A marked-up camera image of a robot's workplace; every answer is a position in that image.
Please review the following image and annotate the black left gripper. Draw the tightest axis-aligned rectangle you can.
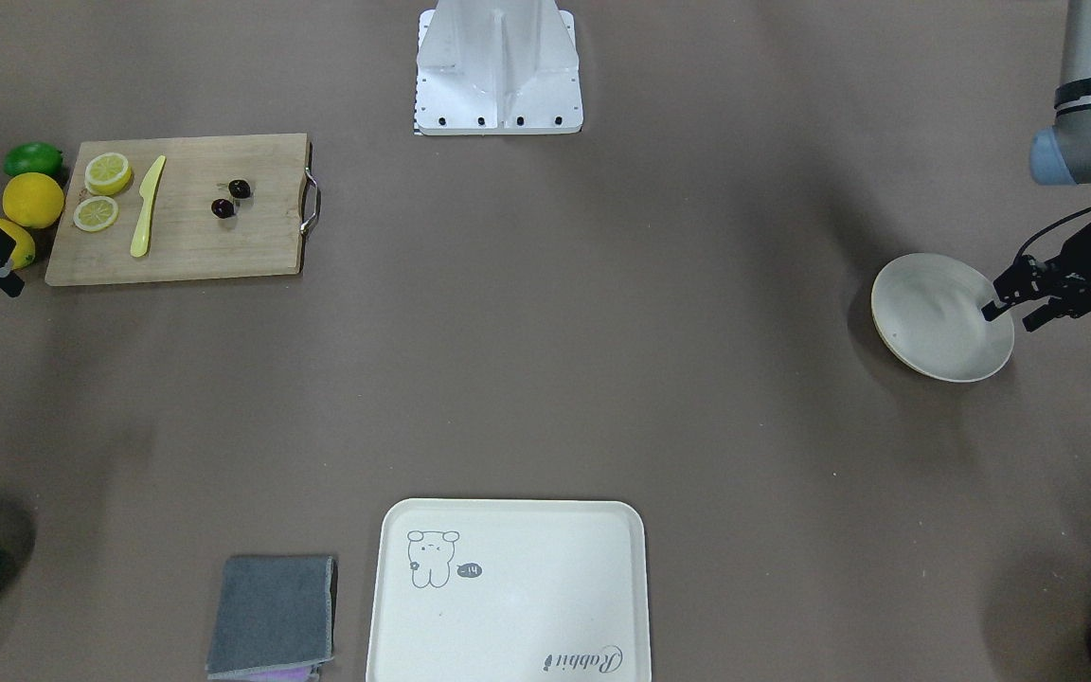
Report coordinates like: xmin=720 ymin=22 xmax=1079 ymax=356
xmin=981 ymin=224 xmax=1091 ymax=322

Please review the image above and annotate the dark red cherry lower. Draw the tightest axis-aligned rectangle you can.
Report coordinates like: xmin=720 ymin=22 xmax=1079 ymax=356
xmin=209 ymin=198 xmax=237 ymax=220

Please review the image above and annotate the dark red cherry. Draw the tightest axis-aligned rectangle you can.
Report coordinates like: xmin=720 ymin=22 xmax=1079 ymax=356
xmin=209 ymin=198 xmax=237 ymax=220
xmin=225 ymin=178 xmax=254 ymax=200

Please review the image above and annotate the dark red cherry upper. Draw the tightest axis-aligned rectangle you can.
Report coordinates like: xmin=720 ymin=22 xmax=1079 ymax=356
xmin=225 ymin=178 xmax=254 ymax=200

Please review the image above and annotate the cream rabbit tray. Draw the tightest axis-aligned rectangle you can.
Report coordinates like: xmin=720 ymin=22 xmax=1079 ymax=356
xmin=367 ymin=499 xmax=654 ymax=681

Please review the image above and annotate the yellow lemon outer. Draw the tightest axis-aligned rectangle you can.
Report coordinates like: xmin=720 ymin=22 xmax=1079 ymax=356
xmin=0 ymin=217 xmax=36 ymax=271

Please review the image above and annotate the yellow lemon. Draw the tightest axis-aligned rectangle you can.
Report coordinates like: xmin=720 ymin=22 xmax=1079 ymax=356
xmin=1 ymin=172 xmax=65 ymax=229
xmin=0 ymin=217 xmax=36 ymax=271

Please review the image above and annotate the yellow lemon middle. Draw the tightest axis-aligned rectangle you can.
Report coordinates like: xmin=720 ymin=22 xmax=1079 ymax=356
xmin=1 ymin=172 xmax=65 ymax=229

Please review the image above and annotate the cream round plate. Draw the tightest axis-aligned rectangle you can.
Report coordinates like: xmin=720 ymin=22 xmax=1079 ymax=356
xmin=870 ymin=252 xmax=1016 ymax=384

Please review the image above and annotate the lower lemon slice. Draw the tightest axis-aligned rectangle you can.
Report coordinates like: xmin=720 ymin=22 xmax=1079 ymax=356
xmin=72 ymin=195 xmax=120 ymax=234

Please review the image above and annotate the lemon slice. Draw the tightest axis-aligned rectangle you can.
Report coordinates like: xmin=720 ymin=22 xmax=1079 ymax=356
xmin=72 ymin=195 xmax=120 ymax=234
xmin=83 ymin=152 xmax=134 ymax=198

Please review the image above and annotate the green lime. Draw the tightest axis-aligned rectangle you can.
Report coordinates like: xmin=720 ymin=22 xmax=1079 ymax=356
xmin=3 ymin=142 xmax=64 ymax=177

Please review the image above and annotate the yellow plastic knife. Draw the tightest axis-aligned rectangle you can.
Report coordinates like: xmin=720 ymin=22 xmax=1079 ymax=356
xmin=129 ymin=154 xmax=168 ymax=259

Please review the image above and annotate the wooden cutting board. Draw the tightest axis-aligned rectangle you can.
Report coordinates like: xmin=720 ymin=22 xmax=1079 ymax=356
xmin=45 ymin=133 xmax=317 ymax=288

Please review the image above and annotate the upper lemon slice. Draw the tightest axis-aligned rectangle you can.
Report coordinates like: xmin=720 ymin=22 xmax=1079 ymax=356
xmin=83 ymin=152 xmax=134 ymax=198

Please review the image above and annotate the grey folded cloth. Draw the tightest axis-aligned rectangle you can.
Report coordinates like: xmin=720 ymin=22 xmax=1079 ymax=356
xmin=206 ymin=554 xmax=336 ymax=681

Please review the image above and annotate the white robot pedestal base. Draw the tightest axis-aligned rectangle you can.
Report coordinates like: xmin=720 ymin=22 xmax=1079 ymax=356
xmin=413 ymin=1 xmax=584 ymax=135

